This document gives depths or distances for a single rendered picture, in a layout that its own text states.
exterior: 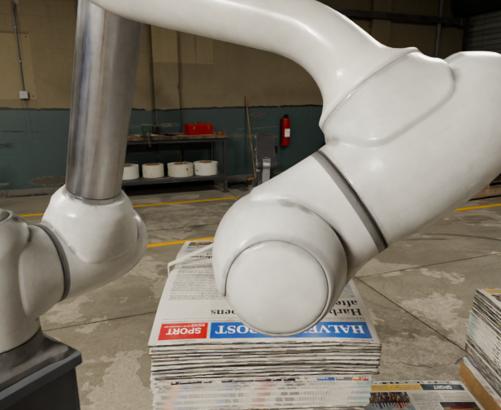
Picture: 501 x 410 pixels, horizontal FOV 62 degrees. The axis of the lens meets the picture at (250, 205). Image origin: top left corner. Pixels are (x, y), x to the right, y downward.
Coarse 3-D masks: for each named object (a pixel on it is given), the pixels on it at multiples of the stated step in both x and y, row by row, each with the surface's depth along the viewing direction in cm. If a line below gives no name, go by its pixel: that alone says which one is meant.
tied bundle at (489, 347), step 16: (496, 288) 90; (480, 304) 89; (496, 304) 83; (480, 320) 88; (496, 320) 83; (480, 336) 88; (496, 336) 82; (480, 352) 88; (496, 352) 82; (480, 368) 88; (496, 368) 82; (496, 384) 83; (496, 400) 82
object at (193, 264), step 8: (192, 256) 73; (200, 256) 73; (208, 256) 73; (176, 264) 70; (184, 264) 70; (192, 264) 70; (200, 264) 70; (208, 264) 69; (176, 272) 66; (184, 272) 66; (192, 272) 66; (200, 272) 66; (208, 272) 66
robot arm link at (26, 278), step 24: (0, 216) 68; (0, 240) 65; (24, 240) 69; (48, 240) 74; (0, 264) 65; (24, 264) 68; (48, 264) 72; (0, 288) 65; (24, 288) 68; (48, 288) 72; (0, 312) 66; (24, 312) 69; (0, 336) 67; (24, 336) 70
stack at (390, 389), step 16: (384, 384) 95; (400, 384) 95; (416, 384) 94; (432, 384) 94; (448, 384) 95; (384, 400) 90; (400, 400) 90; (416, 400) 89; (432, 400) 89; (448, 400) 89; (464, 400) 89
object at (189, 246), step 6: (198, 240) 88; (204, 240) 87; (210, 240) 86; (186, 246) 80; (192, 246) 80; (198, 246) 80; (204, 246) 80; (180, 252) 75; (186, 252) 75; (204, 252) 75; (210, 252) 75
